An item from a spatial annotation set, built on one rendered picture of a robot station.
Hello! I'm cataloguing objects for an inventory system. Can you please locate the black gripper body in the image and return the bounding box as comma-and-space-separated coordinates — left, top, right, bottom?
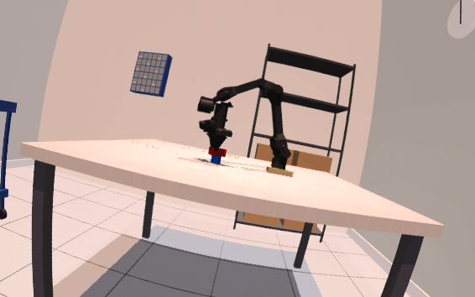
203, 114, 232, 137

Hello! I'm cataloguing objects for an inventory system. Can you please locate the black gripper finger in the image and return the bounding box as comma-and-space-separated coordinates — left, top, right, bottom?
212, 134, 227, 152
207, 133, 215, 148

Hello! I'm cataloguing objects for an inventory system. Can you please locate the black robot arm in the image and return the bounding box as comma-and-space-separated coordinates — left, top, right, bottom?
197, 78, 291, 170

